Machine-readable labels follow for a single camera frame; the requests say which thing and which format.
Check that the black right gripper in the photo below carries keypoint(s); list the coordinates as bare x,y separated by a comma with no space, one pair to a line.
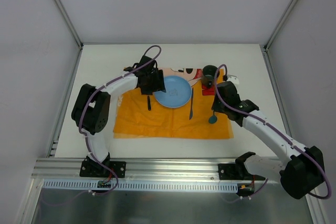
219,102

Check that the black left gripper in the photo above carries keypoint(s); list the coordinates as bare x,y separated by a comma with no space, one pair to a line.
157,83

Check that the gold fork green handle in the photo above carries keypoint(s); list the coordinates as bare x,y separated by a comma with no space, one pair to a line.
149,103

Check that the dark green mug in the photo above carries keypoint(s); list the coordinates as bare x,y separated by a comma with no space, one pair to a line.
208,76

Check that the light blue plate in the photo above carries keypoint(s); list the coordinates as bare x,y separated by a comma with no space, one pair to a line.
178,92

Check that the teal plastic spoon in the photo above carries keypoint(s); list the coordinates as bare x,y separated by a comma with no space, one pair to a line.
212,119

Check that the blue plastic knife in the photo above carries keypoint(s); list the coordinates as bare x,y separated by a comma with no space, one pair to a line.
191,105

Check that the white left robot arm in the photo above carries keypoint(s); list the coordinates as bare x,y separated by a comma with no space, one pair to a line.
91,109

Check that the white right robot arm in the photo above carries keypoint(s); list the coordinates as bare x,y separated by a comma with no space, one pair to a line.
299,169

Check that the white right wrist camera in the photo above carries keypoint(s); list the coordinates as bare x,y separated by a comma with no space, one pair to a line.
232,78

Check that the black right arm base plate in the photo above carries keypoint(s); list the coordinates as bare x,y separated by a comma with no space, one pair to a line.
232,171

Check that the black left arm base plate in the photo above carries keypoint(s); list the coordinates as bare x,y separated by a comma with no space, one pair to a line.
90,168

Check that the white slotted cable duct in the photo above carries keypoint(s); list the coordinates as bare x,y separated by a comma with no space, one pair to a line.
81,184

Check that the left aluminium frame post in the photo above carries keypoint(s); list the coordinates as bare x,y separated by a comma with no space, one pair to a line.
68,23

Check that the aluminium frame post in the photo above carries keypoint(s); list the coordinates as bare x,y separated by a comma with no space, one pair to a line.
281,22
68,23

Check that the aluminium front rail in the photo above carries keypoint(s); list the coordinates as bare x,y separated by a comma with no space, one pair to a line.
140,169

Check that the right aluminium frame post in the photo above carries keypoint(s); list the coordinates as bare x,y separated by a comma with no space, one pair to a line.
281,22

